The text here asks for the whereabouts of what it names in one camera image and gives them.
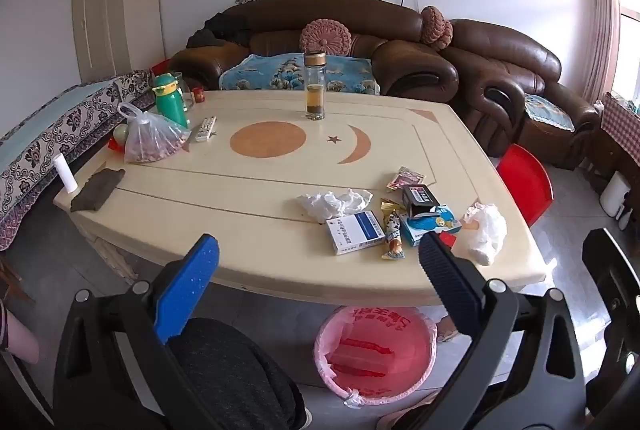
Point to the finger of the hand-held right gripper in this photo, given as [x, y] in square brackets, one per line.
[612, 310]

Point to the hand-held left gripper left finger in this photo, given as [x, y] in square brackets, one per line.
[190, 280]

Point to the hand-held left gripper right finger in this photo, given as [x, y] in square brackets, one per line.
[450, 282]

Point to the white plastic bag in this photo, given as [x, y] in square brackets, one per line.
[487, 230]

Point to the cow print snack wrapper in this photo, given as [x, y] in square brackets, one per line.
[394, 235]

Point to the black box with white label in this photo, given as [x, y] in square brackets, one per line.
[417, 197]

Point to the blue and white medicine box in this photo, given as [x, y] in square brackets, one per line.
[355, 232]

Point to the pink trash bin with liner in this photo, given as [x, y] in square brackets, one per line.
[325, 350]

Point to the white tissue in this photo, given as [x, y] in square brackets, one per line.
[330, 205]

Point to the small red wrapper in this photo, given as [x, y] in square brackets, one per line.
[448, 239]

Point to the pink beige shoe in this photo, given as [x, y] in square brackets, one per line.
[446, 332]

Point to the blue cartoon box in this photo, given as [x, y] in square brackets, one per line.
[435, 220]

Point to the white floor appliance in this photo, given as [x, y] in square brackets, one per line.
[614, 195]

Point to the red plastic stool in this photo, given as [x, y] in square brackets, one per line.
[525, 180]

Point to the dark brown cloth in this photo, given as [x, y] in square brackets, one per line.
[95, 190]

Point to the clear plastic bag of nuts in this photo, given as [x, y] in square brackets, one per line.
[150, 142]

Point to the white remote control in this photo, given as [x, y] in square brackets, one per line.
[205, 129]

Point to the small red flat object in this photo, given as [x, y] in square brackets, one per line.
[115, 147]

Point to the pale green round object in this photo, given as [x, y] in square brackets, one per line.
[120, 134]

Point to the white paper roll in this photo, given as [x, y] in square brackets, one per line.
[65, 175]

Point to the green thermos flask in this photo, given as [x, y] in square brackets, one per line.
[172, 107]

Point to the clear glass jar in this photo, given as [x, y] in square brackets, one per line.
[188, 99]

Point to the checked tablecloth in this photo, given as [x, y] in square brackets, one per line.
[622, 124]

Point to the blue armchair seat cover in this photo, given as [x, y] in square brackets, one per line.
[545, 109]

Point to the bed with patterned cover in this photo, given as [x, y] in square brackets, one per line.
[45, 129]

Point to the blue floral sofa cover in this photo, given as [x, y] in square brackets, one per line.
[260, 72]

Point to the glass tea bottle gold lid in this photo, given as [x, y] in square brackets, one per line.
[315, 84]

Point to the brown leather armchair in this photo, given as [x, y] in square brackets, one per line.
[505, 54]

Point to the dark clothes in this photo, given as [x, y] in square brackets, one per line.
[220, 29]

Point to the round pink knitted cushion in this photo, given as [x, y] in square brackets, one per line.
[435, 27]
[325, 37]

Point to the cream wardrobe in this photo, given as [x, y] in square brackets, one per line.
[115, 19]

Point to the pink curtain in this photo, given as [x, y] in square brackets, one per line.
[605, 34]

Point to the brown leather sofa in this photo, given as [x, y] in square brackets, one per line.
[350, 17]

